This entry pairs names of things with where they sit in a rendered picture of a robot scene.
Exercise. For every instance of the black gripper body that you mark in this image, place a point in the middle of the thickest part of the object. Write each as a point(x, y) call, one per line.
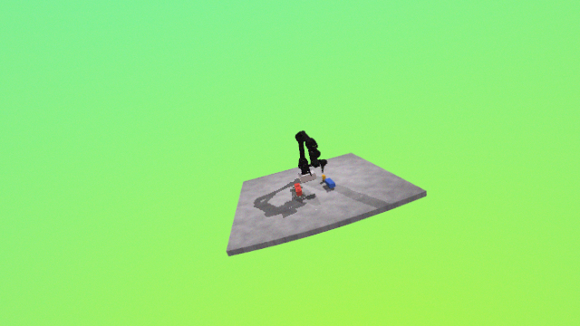
point(306, 166)

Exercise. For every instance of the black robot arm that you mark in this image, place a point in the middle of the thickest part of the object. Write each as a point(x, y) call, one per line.
point(312, 146)

